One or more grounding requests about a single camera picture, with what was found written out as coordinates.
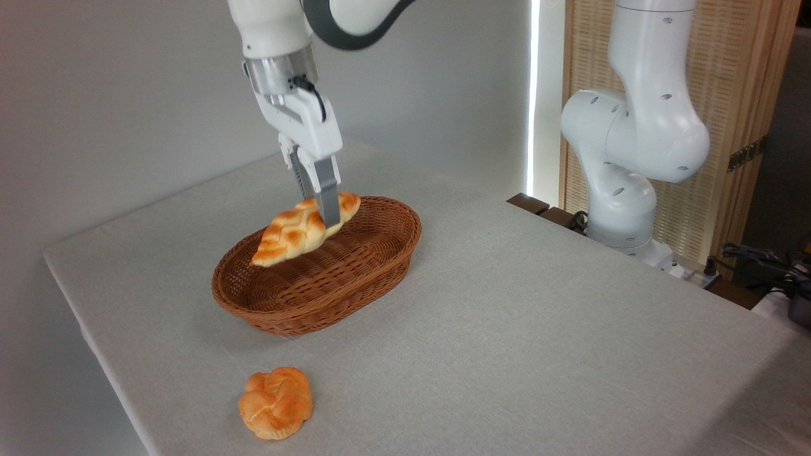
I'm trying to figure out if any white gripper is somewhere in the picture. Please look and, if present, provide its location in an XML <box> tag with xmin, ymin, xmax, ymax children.
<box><xmin>252</xmin><ymin>87</ymin><xmax>344</xmax><ymax>228</ymax></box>

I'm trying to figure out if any black screen hinge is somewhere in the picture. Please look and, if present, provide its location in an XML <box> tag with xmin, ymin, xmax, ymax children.
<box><xmin>727</xmin><ymin>134</ymin><xmax>769</xmax><ymax>174</ymax></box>

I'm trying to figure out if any long braided bread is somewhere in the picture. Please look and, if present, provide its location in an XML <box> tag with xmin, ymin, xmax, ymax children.
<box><xmin>251</xmin><ymin>192</ymin><xmax>362</xmax><ymax>269</ymax></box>

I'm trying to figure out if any brown oval wicker basket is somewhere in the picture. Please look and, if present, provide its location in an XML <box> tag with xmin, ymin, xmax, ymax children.
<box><xmin>212</xmin><ymin>196</ymin><xmax>423</xmax><ymax>336</ymax></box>

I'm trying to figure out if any grey tablecloth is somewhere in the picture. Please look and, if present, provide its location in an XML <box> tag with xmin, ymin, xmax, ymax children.
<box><xmin>42</xmin><ymin>138</ymin><xmax>811</xmax><ymax>456</ymax></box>

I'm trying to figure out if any dark wooden block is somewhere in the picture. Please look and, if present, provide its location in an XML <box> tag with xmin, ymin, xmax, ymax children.
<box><xmin>506</xmin><ymin>193</ymin><xmax>551</xmax><ymax>217</ymax></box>
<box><xmin>539</xmin><ymin>206</ymin><xmax>589</xmax><ymax>236</ymax></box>

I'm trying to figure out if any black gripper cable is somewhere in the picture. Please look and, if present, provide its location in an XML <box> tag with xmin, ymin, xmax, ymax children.
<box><xmin>288</xmin><ymin>75</ymin><xmax>328</xmax><ymax>124</ymax></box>

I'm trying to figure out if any black cable bundle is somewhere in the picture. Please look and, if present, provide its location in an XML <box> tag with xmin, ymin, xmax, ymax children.
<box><xmin>721</xmin><ymin>242</ymin><xmax>811</xmax><ymax>300</ymax></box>

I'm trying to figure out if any round knotted bread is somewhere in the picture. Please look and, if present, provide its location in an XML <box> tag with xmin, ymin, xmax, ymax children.
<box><xmin>238</xmin><ymin>367</ymin><xmax>315</xmax><ymax>441</ymax></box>

